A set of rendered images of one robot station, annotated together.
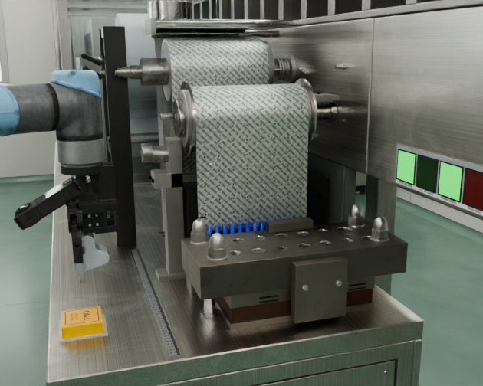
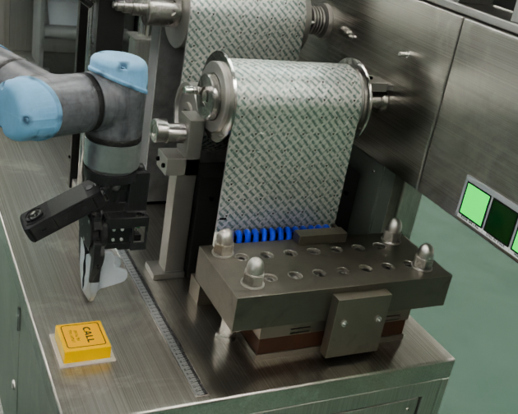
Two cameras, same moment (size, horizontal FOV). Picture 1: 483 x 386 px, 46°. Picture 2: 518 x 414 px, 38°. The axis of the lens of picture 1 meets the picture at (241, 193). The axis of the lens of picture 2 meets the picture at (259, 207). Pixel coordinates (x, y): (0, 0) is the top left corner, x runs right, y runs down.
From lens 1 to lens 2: 34 cm
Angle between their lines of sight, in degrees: 15
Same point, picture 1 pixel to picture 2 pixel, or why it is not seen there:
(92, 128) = (135, 131)
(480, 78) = not seen: outside the picture
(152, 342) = (171, 374)
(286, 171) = (323, 171)
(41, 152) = not seen: outside the picture
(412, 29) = (515, 56)
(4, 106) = (47, 112)
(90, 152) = (129, 160)
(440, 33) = not seen: outside the picture
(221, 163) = (254, 159)
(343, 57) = (409, 43)
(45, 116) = (88, 121)
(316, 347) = (346, 387)
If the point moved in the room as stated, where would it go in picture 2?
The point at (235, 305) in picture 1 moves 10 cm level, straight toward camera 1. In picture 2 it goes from (265, 336) to (275, 377)
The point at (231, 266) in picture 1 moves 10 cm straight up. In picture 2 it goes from (270, 298) to (282, 239)
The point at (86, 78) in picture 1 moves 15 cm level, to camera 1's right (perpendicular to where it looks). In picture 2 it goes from (138, 73) to (255, 87)
